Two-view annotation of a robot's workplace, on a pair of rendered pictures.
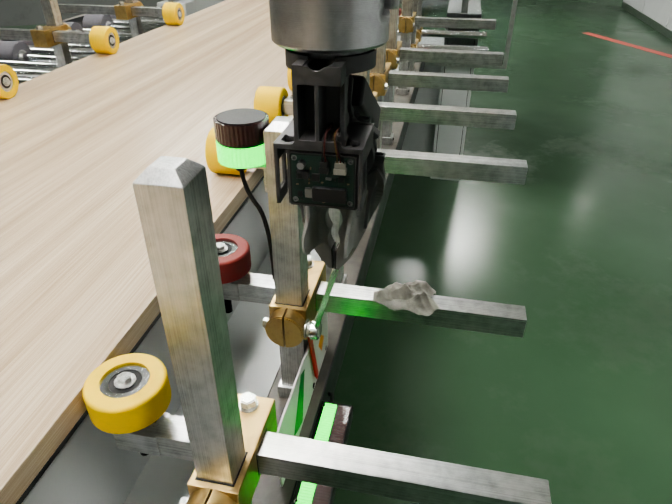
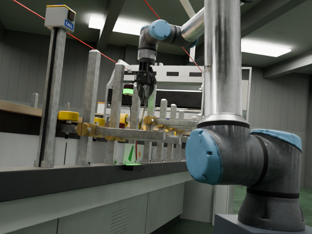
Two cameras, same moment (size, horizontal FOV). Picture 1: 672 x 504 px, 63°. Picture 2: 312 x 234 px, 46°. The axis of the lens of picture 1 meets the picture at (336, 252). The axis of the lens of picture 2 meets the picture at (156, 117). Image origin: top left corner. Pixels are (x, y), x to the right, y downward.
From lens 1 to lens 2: 142 cm
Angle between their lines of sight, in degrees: 38
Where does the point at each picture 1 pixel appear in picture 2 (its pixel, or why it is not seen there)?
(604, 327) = not seen: outside the picture
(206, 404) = (115, 106)
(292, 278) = (134, 122)
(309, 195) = (139, 79)
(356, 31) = (149, 55)
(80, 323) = not seen: hidden behind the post
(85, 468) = (76, 151)
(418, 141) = (206, 207)
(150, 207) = (116, 67)
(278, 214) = (133, 105)
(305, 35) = (142, 55)
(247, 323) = not seen: hidden behind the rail
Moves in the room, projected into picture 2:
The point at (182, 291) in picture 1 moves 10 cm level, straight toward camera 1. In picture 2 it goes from (117, 81) to (120, 78)
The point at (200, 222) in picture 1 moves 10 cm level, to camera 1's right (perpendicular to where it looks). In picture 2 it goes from (122, 71) to (144, 73)
